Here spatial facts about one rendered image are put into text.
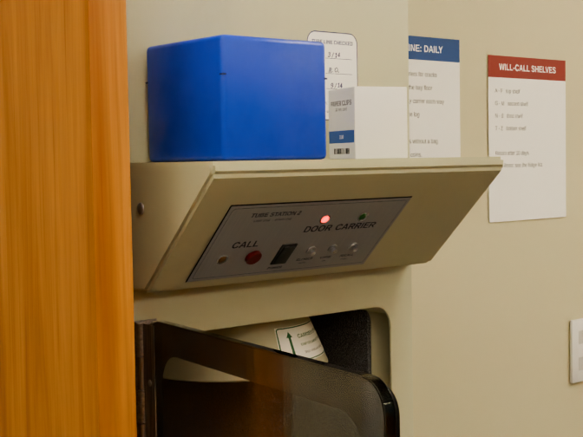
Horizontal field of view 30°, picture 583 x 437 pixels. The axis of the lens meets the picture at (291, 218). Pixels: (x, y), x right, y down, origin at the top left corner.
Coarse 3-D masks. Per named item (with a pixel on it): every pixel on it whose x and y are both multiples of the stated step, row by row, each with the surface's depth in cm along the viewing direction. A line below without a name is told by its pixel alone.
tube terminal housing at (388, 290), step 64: (128, 0) 84; (192, 0) 88; (256, 0) 92; (320, 0) 97; (384, 0) 102; (128, 64) 84; (384, 64) 102; (192, 320) 89; (256, 320) 93; (384, 320) 107
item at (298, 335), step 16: (288, 320) 100; (304, 320) 102; (240, 336) 97; (256, 336) 97; (272, 336) 98; (288, 336) 99; (304, 336) 101; (288, 352) 98; (304, 352) 100; (320, 352) 102
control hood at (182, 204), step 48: (144, 192) 82; (192, 192) 78; (240, 192) 79; (288, 192) 82; (336, 192) 85; (384, 192) 89; (432, 192) 93; (480, 192) 98; (144, 240) 83; (192, 240) 81; (384, 240) 96; (432, 240) 100; (144, 288) 83
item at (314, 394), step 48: (192, 336) 77; (192, 384) 78; (240, 384) 72; (288, 384) 67; (336, 384) 62; (384, 384) 59; (192, 432) 78; (240, 432) 72; (288, 432) 67; (336, 432) 62; (384, 432) 59
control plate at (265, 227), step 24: (240, 216) 81; (264, 216) 83; (288, 216) 84; (312, 216) 86; (336, 216) 88; (384, 216) 92; (216, 240) 82; (240, 240) 84; (264, 240) 85; (288, 240) 87; (312, 240) 89; (336, 240) 91; (360, 240) 93; (216, 264) 85; (240, 264) 86; (264, 264) 88; (288, 264) 90; (312, 264) 92; (336, 264) 94
